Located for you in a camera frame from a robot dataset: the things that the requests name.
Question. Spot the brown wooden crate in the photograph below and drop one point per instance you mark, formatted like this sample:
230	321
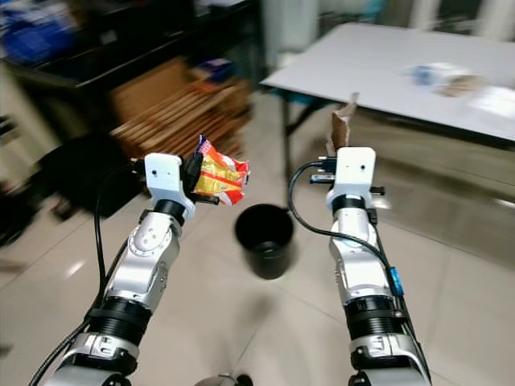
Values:
177	108

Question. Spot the black rubbish bin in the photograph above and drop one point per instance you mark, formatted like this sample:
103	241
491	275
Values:
265	240

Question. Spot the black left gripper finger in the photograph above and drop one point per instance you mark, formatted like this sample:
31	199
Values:
193	173

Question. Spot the brown torn cardboard piece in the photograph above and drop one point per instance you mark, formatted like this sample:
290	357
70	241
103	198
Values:
344	129

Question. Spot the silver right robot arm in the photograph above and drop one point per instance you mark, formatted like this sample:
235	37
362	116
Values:
362	261

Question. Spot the orange yellow snack packet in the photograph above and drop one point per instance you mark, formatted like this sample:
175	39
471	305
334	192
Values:
224	177

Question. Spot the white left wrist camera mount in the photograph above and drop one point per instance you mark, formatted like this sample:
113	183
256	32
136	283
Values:
165	183

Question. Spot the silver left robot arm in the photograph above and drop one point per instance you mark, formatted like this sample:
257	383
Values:
145	269

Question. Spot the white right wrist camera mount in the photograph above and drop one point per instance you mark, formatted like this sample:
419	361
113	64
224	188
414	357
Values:
354	173

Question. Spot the black metal table frame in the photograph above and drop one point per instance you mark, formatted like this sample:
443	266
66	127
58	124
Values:
285	145

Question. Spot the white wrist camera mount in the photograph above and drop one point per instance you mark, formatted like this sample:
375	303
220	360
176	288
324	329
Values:
165	183
354	173

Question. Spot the clear plastic water bottle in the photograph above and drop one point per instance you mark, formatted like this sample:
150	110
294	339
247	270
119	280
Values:
430	75

